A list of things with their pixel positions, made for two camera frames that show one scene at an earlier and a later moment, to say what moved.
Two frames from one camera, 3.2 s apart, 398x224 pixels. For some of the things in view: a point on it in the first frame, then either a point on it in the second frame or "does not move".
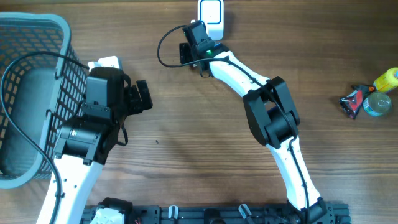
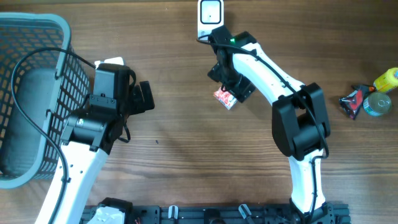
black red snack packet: x=352 y=103 does not move
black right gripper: x=187 y=53 → x=216 y=73
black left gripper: x=136 y=106 does not move
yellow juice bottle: x=388 y=81 does not move
